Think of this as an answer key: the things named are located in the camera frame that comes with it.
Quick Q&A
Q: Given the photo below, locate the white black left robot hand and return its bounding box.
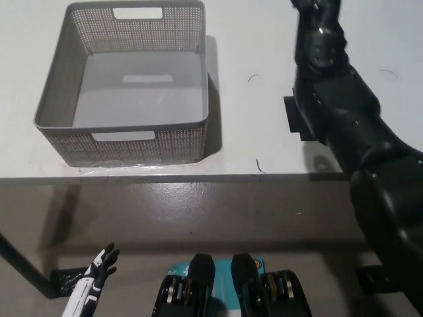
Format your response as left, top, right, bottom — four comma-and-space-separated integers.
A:
61, 242, 120, 317

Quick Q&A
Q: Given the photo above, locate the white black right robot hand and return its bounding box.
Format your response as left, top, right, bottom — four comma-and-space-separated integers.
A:
289, 0, 344, 16

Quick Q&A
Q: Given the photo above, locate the black floor foot plate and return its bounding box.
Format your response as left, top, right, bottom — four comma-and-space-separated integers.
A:
356, 265, 403, 295
50, 267, 100, 295

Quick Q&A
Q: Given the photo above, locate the black table leg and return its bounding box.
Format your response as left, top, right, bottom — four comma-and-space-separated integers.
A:
0, 232, 57, 300

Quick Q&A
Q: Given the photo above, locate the black screwdriver holder pad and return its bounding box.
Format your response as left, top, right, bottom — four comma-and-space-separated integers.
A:
283, 87, 323, 142

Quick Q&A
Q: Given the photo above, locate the black teal robot torso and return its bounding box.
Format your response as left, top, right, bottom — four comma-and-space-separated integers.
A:
151, 252, 313, 317

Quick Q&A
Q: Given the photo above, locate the clear tape strip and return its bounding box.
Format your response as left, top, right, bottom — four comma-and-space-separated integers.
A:
65, 161, 199, 176

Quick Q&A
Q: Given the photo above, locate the grey perforated plastic basket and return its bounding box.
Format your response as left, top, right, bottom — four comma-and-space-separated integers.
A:
32, 0, 210, 168

